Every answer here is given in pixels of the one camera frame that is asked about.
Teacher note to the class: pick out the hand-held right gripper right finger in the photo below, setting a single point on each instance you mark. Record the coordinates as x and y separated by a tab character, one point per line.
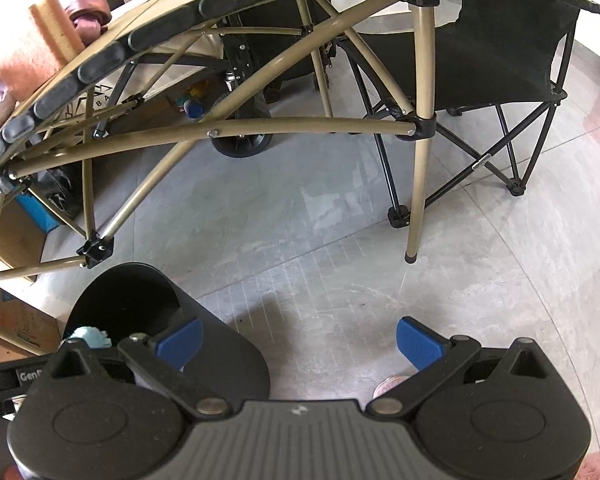
417	342

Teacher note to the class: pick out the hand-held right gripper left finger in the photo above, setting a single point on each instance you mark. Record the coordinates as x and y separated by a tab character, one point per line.
182	342

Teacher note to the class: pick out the black trash bin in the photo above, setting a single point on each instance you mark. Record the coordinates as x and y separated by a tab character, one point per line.
220	350

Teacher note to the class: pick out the light blue plush toy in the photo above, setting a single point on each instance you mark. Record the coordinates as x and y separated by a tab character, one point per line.
91	337

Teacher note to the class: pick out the pink round lid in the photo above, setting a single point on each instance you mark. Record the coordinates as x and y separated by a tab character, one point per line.
391	385

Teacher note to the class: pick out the printed cardboard box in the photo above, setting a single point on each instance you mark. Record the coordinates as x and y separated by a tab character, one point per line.
25	317

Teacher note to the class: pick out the blue box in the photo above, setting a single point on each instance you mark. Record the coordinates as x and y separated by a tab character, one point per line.
35	210

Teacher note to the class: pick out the blue round bottle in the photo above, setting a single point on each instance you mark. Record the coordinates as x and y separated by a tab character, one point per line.
193	109

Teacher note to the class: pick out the black folding cart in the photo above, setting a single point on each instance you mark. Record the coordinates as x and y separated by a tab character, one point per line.
240	85

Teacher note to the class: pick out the tan folding table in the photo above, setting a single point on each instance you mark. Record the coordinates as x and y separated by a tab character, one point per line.
422	60

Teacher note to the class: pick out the black folding chair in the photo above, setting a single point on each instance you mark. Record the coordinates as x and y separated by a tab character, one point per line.
505	55

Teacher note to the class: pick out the brown pink cloth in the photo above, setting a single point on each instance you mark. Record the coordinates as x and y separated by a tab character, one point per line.
87	7

